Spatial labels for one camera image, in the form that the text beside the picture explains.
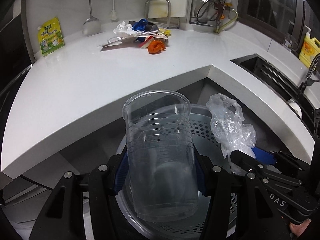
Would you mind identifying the clear plastic bag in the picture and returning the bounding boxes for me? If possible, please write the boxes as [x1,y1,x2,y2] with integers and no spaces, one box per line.
[206,93,257,176]

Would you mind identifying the clear plastic cup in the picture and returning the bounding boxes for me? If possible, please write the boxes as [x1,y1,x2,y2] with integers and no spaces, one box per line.
[122,90,199,222]

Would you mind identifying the orange peel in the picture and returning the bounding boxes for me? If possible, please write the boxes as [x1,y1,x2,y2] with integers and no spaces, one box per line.
[148,40,166,54]

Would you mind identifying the yellow plastic lid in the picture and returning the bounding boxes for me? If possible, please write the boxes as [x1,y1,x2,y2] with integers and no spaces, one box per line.
[160,29,171,37]

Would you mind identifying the red white snack wrapper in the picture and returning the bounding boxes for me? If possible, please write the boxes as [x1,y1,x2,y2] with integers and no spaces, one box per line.
[138,34,169,48]

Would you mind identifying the blue wrapper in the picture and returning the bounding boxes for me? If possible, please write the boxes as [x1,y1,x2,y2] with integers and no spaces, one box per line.
[130,18,149,32]

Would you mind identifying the white tissue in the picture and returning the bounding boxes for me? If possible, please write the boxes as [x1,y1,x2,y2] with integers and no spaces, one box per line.
[113,21,138,36]

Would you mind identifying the grey perforated trash bin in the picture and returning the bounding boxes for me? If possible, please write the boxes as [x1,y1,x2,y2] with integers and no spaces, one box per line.
[114,103,238,240]

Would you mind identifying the black kitchen sink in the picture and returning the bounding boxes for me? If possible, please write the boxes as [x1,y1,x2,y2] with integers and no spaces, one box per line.
[232,54,315,135]

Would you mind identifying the person right hand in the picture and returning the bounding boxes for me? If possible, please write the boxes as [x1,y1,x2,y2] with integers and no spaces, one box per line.
[289,219,311,237]

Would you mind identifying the white plate in sink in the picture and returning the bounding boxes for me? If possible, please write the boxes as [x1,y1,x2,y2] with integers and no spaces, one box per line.
[287,99,302,119]

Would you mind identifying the black sink faucet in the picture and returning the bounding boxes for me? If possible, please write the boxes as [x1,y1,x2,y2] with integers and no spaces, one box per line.
[299,53,320,94]

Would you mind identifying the yellow detergent bottle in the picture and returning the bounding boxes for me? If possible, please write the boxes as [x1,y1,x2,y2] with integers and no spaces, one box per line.
[299,25,320,68]

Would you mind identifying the clear glass mug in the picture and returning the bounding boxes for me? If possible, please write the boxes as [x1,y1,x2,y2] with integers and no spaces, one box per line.
[282,33,299,52]

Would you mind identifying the glass pot lid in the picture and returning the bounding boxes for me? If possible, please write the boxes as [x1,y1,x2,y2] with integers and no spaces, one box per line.
[194,0,224,24]

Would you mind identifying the steel cutting board rack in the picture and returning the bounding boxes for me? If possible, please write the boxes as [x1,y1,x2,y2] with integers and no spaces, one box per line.
[144,0,180,29]

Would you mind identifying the yellow green seasoning pouch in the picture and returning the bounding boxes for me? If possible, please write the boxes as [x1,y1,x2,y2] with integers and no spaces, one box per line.
[37,17,65,56]

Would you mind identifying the steel ladle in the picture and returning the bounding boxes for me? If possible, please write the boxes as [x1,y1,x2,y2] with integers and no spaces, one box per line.
[82,0,101,36]

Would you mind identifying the blue white bottle brush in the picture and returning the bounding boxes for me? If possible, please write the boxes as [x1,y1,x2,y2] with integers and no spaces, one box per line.
[110,0,118,22]

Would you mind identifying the yellow green gas hose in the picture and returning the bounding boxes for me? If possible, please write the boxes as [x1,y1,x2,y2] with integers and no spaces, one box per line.
[215,6,239,34]

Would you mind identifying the dark window frame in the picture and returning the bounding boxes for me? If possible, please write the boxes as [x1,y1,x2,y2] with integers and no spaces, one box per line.
[237,0,306,43]

